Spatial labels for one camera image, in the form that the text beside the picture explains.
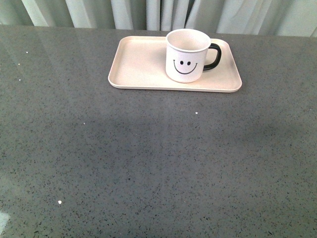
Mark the pale grey curtain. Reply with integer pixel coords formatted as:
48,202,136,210
0,0,317,37

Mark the cream rectangular tray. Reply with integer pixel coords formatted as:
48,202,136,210
108,36,242,93

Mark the white smiley mug black handle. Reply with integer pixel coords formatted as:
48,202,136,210
165,29,222,83

